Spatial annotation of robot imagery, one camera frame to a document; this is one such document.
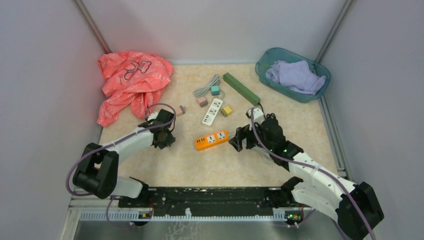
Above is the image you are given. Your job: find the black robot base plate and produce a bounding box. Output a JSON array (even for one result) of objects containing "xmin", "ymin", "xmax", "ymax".
[{"xmin": 118, "ymin": 186, "xmax": 307, "ymax": 217}]

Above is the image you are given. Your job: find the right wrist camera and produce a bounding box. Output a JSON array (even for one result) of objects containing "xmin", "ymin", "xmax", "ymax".
[{"xmin": 246, "ymin": 107, "xmax": 265, "ymax": 124}]

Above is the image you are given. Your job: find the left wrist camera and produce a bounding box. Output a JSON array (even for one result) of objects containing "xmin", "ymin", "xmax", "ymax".
[{"xmin": 146, "ymin": 111, "xmax": 159, "ymax": 122}]

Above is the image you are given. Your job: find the white power strip with USB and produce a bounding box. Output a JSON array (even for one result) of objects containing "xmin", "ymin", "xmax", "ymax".
[{"xmin": 201, "ymin": 98, "xmax": 223, "ymax": 126}]

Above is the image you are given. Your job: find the green power strip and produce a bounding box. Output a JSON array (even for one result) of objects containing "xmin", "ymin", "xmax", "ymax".
[{"xmin": 223, "ymin": 72, "xmax": 261, "ymax": 106}]

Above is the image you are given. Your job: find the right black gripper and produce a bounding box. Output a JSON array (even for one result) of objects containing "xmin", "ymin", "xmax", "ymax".
[{"xmin": 228, "ymin": 117, "xmax": 274, "ymax": 152}]

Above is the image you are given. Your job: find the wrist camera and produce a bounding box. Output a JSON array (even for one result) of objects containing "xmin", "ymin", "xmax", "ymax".
[
  {"xmin": 246, "ymin": 107, "xmax": 265, "ymax": 124},
  {"xmin": 146, "ymin": 111, "xmax": 159, "ymax": 122}
]

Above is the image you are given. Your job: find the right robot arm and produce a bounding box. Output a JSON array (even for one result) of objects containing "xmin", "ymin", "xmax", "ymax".
[{"xmin": 229, "ymin": 114, "xmax": 385, "ymax": 240}]

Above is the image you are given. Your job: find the grey coiled cable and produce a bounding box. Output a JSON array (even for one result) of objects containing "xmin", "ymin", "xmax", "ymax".
[{"xmin": 193, "ymin": 74, "xmax": 222, "ymax": 98}]

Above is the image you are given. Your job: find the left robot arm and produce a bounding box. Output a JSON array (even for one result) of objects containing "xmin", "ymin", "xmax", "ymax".
[{"xmin": 67, "ymin": 109, "xmax": 176, "ymax": 207}]

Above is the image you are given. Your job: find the teal plastic basket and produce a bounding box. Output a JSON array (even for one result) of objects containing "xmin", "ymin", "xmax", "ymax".
[{"xmin": 255, "ymin": 47, "xmax": 331, "ymax": 103}]

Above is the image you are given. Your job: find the pink patterned cloth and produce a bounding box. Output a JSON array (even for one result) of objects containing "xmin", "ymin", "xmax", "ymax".
[{"xmin": 96, "ymin": 51, "xmax": 174, "ymax": 128}]

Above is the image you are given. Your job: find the orange power strip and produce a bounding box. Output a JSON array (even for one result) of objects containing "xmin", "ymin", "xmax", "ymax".
[{"xmin": 194, "ymin": 130, "xmax": 230, "ymax": 151}]

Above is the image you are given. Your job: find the teal plug adapter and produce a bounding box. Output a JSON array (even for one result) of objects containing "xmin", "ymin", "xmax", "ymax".
[{"xmin": 210, "ymin": 85, "xmax": 221, "ymax": 96}]

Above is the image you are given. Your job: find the lavender cloth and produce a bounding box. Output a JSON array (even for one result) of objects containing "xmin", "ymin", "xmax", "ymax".
[{"xmin": 265, "ymin": 60, "xmax": 327, "ymax": 96}]

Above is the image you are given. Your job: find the yellow plug adapter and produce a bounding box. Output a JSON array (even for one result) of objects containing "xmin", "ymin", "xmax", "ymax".
[{"xmin": 220, "ymin": 106, "xmax": 233, "ymax": 118}]

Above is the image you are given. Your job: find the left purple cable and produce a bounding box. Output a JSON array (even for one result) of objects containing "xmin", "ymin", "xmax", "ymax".
[{"xmin": 65, "ymin": 102, "xmax": 177, "ymax": 231}]

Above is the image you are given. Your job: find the aluminium front rail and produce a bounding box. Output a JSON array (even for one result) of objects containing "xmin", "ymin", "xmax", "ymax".
[{"xmin": 69, "ymin": 196, "xmax": 312, "ymax": 223}]

